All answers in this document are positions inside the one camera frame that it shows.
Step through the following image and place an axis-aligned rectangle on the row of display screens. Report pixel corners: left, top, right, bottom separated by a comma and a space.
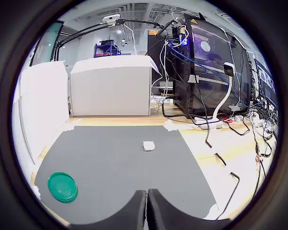
254, 58, 278, 107

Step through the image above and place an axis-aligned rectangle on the round green lid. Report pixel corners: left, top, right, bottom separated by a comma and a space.
47, 172, 79, 204

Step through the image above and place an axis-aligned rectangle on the black computer tower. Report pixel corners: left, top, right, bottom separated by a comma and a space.
171, 13, 253, 120

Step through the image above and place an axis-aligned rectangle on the white masking tape piece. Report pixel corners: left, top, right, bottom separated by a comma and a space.
203, 203, 220, 220
62, 118, 83, 132
30, 184, 42, 201
163, 119, 179, 132

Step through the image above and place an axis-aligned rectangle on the green tinted glass door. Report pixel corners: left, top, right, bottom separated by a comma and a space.
30, 21, 64, 66

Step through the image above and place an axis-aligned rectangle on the black monitor screen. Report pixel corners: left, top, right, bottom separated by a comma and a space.
147, 28, 175, 83

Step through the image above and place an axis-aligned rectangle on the small white plastic terminal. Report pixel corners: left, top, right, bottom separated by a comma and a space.
143, 140, 156, 152

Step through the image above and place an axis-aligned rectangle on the white foam board partition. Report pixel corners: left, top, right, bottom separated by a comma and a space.
19, 60, 71, 166
69, 54, 160, 117
11, 95, 36, 168

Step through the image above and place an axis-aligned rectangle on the dark grey mat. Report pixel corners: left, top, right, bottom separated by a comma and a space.
35, 125, 218, 226

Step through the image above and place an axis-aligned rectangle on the long black camera cable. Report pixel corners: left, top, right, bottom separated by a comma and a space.
205, 119, 240, 220

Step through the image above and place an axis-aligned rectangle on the blue shelf rack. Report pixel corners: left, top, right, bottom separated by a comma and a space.
94, 39, 122, 58

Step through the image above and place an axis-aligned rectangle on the white power strip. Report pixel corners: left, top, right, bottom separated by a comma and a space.
150, 95, 170, 104

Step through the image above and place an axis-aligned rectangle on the white overhead webcam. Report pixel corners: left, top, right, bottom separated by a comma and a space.
102, 13, 121, 25

